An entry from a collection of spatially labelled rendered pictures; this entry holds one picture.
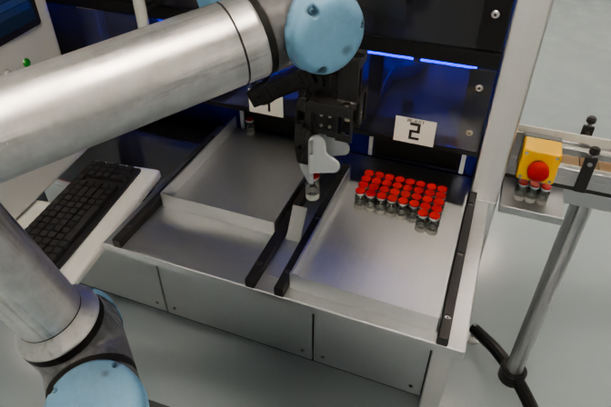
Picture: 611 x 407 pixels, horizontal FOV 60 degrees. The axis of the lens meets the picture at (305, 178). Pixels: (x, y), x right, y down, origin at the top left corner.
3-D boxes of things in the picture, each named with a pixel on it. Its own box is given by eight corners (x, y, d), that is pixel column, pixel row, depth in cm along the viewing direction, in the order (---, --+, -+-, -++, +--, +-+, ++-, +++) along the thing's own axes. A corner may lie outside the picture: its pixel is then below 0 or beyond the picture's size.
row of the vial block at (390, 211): (355, 203, 113) (356, 185, 110) (439, 223, 107) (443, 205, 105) (352, 209, 111) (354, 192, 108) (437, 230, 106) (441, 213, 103)
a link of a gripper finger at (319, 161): (335, 200, 76) (338, 143, 71) (296, 191, 78) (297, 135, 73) (341, 189, 78) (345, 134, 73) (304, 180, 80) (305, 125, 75)
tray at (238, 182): (235, 127, 138) (234, 115, 135) (329, 147, 130) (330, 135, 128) (163, 205, 112) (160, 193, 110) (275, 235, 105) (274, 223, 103)
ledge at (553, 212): (502, 175, 124) (504, 169, 123) (561, 187, 120) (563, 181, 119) (497, 211, 114) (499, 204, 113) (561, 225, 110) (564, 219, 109)
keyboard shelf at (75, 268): (68, 162, 143) (65, 154, 141) (163, 176, 137) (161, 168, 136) (-61, 285, 108) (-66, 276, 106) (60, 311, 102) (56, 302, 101)
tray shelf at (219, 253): (219, 130, 140) (218, 124, 139) (491, 188, 120) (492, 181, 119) (104, 249, 104) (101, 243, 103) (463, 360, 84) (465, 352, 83)
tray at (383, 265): (347, 180, 119) (348, 168, 117) (465, 207, 112) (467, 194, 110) (289, 287, 94) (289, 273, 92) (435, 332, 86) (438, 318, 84)
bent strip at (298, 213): (293, 226, 107) (293, 203, 103) (307, 230, 106) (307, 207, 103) (265, 274, 96) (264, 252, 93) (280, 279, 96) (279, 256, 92)
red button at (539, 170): (525, 171, 106) (530, 154, 104) (545, 175, 105) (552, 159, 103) (524, 182, 103) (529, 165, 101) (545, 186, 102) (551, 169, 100)
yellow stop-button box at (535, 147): (516, 159, 112) (525, 130, 108) (553, 166, 110) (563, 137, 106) (515, 179, 107) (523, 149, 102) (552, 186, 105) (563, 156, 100)
